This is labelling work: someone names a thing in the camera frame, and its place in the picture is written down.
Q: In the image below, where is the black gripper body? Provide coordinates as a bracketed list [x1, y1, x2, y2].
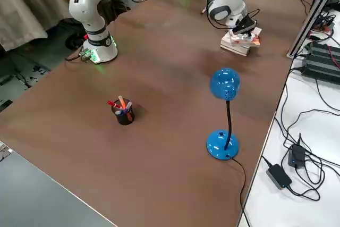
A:
[233, 15, 258, 33]

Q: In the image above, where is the thick white blue book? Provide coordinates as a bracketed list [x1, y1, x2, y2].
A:
[219, 35, 260, 57]

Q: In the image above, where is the blue desk lamp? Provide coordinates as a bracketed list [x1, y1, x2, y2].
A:
[206, 68, 242, 161]

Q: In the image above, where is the black finned power supply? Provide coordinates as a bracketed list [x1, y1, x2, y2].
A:
[301, 56, 340, 82]
[304, 41, 340, 62]

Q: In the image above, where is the small black charger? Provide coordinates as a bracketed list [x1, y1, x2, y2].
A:
[287, 143, 307, 170]

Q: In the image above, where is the blue pen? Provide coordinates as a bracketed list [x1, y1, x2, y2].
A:
[121, 101, 133, 114]

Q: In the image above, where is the orange highlighter pen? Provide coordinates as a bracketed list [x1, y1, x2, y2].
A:
[117, 94, 128, 110]

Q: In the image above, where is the black power adapter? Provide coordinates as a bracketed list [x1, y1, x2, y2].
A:
[266, 163, 293, 190]

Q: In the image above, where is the black mesh pen holder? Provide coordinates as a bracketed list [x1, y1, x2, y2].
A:
[111, 99, 135, 126]

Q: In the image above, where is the beige curtain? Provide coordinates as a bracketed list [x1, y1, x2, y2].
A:
[0, 0, 72, 52]

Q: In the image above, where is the grey side table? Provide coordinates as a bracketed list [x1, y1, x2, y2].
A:
[0, 141, 117, 227]

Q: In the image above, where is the aluminium frame post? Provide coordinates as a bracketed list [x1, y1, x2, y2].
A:
[286, 0, 340, 60]

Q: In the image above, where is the black lamp cable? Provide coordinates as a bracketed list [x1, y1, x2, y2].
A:
[229, 157, 252, 227]

